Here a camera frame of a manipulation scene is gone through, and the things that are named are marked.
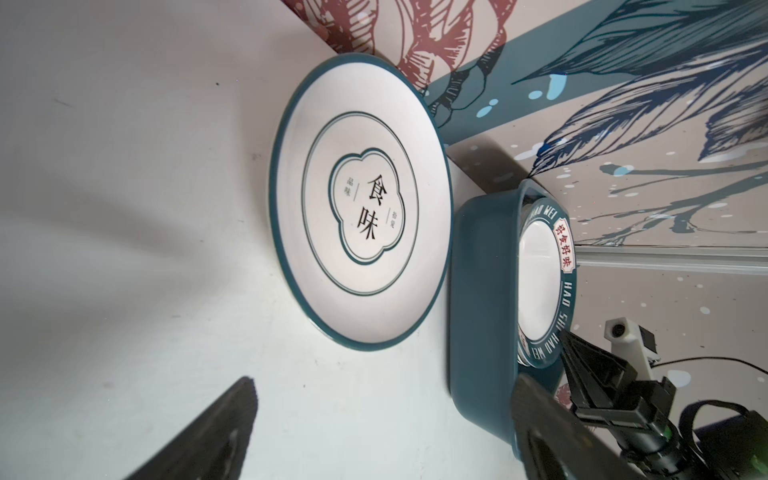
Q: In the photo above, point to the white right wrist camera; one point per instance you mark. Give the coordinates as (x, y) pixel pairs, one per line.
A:
(634, 344)

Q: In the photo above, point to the white plate black flower outline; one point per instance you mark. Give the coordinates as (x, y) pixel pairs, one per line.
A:
(360, 202)

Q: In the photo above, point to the teal plastic bin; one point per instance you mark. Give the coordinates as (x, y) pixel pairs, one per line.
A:
(483, 298)

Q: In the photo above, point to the green ring plate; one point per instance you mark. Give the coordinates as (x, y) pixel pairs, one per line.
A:
(547, 282)

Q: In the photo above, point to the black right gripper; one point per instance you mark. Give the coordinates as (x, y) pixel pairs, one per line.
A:
(606, 395)

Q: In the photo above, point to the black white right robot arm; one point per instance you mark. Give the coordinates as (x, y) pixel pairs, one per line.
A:
(713, 439)

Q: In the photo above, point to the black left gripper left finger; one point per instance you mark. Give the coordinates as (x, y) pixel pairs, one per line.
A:
(214, 445)

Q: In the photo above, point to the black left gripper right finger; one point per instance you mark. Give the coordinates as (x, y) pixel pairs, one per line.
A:
(553, 441)

